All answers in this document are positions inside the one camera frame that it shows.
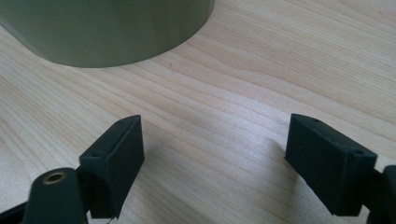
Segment green round trash bin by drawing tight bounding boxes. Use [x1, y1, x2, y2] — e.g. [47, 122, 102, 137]
[0, 0, 216, 69]

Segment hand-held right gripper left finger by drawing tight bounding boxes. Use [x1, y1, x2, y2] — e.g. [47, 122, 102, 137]
[78, 114, 146, 219]

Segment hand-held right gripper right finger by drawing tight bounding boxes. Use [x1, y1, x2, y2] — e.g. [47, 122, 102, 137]
[284, 113, 378, 217]

